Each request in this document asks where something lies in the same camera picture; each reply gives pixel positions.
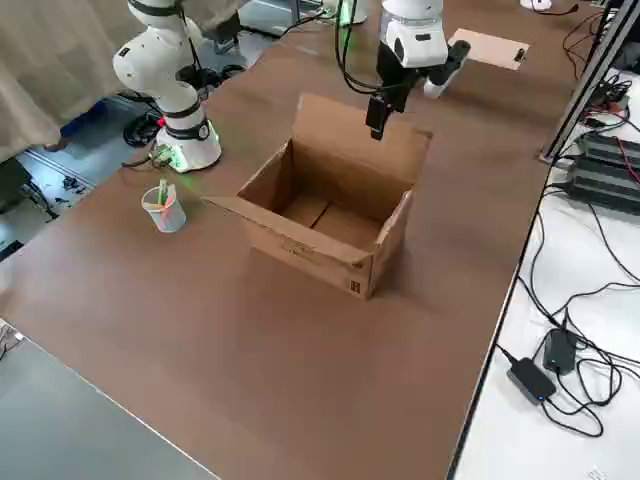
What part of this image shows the black cable coil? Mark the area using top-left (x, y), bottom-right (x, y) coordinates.
top-left (122, 107), bottom-right (167, 151)

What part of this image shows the brown cardboard box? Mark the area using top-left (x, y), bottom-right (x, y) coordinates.
top-left (201, 93), bottom-right (434, 302)

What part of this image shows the aluminium frame post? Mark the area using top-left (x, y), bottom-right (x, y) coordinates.
top-left (537, 0), bottom-right (640, 164)

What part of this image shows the flat black power adapter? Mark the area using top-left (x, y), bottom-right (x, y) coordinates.
top-left (507, 356), bottom-right (558, 404)

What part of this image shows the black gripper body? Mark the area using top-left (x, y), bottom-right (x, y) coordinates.
top-left (375, 41), bottom-right (427, 101)

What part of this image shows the black usb hub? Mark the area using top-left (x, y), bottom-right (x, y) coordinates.
top-left (582, 69), bottom-right (634, 132)

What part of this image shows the pink pen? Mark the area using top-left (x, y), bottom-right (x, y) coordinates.
top-left (162, 184), bottom-right (177, 226)

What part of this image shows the ribbed black power brick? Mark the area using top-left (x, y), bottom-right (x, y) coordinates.
top-left (574, 130), bottom-right (640, 169)
top-left (566, 153), bottom-right (640, 217)

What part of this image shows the clear plastic cup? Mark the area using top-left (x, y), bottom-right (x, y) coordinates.
top-left (141, 182), bottom-right (188, 234)

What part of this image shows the beige curtain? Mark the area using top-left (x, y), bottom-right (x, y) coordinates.
top-left (0, 0), bottom-right (132, 164)

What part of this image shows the black power adapter block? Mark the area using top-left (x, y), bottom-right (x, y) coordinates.
top-left (542, 327), bottom-right (579, 375)

